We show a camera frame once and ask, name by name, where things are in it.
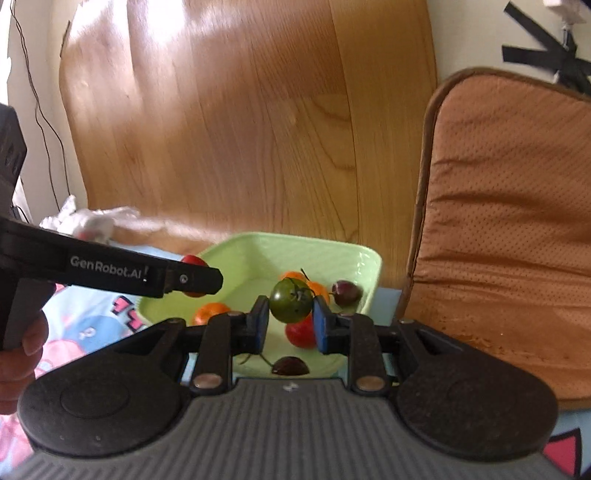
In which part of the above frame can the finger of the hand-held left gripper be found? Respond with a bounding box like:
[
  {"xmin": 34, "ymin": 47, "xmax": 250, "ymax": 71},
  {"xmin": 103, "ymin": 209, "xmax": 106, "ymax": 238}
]
[{"xmin": 161, "ymin": 268, "xmax": 224, "ymax": 297}]

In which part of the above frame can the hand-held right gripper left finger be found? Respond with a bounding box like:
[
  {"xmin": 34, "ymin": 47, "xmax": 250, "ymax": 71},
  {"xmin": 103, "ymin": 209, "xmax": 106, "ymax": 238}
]
[{"xmin": 115, "ymin": 295, "xmax": 270, "ymax": 394}]

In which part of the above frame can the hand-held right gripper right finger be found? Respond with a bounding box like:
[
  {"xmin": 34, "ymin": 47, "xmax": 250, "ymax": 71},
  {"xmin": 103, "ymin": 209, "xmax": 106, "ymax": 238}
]
[{"xmin": 313, "ymin": 296, "xmax": 465, "ymax": 394}]

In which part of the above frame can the wooden board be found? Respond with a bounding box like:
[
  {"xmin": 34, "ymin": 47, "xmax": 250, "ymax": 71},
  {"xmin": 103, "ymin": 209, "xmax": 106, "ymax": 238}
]
[{"xmin": 59, "ymin": 0, "xmax": 438, "ymax": 287}]

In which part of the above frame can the red cherry tomato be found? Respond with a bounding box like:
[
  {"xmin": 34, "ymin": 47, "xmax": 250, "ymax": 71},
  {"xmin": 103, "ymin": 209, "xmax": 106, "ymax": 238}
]
[
  {"xmin": 180, "ymin": 255, "xmax": 209, "ymax": 297},
  {"xmin": 285, "ymin": 318, "xmax": 318, "ymax": 349}
]

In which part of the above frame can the brown seat cushion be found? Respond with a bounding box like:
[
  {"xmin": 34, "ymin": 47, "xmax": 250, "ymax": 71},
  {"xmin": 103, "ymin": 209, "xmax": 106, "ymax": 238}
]
[{"xmin": 398, "ymin": 67, "xmax": 591, "ymax": 411}]

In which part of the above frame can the person's left hand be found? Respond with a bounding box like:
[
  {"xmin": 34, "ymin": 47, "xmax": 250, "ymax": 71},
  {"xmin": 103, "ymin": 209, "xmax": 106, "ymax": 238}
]
[{"xmin": 0, "ymin": 310, "xmax": 50, "ymax": 416}]

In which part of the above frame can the thin black cable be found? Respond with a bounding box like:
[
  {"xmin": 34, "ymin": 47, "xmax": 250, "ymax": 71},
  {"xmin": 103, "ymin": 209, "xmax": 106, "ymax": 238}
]
[{"xmin": 9, "ymin": 0, "xmax": 70, "ymax": 199}]

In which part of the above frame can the green tomato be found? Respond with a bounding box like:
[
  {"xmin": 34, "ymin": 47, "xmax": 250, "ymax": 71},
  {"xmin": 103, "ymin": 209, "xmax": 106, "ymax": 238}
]
[{"xmin": 269, "ymin": 278, "xmax": 315, "ymax": 324}]

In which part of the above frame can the light green rectangular bowl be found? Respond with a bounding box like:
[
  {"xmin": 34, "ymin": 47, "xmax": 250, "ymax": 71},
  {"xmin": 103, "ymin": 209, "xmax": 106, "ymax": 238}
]
[{"xmin": 137, "ymin": 232, "xmax": 384, "ymax": 379}]

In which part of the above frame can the orange tangerine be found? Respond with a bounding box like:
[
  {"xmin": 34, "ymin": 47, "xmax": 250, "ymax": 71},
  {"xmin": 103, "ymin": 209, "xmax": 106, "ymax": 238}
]
[{"xmin": 194, "ymin": 302, "xmax": 232, "ymax": 326}]

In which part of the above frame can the dark red cherry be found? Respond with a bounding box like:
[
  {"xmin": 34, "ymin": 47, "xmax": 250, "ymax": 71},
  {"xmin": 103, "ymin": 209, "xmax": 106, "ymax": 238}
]
[
  {"xmin": 271, "ymin": 356, "xmax": 310, "ymax": 376},
  {"xmin": 331, "ymin": 279, "xmax": 362, "ymax": 308}
]

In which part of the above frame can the printed blue pink blanket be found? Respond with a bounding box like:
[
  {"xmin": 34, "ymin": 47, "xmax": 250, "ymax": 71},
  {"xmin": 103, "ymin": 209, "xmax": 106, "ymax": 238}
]
[{"xmin": 0, "ymin": 247, "xmax": 591, "ymax": 480}]

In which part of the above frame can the clear plastic bag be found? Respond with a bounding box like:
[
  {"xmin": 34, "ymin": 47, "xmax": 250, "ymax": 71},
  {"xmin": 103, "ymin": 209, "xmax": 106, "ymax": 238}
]
[{"xmin": 39, "ymin": 194, "xmax": 153, "ymax": 243}]

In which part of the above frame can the black tape cross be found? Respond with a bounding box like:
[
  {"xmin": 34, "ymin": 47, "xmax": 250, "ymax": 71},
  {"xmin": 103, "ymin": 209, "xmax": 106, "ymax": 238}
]
[{"xmin": 502, "ymin": 0, "xmax": 591, "ymax": 93}]

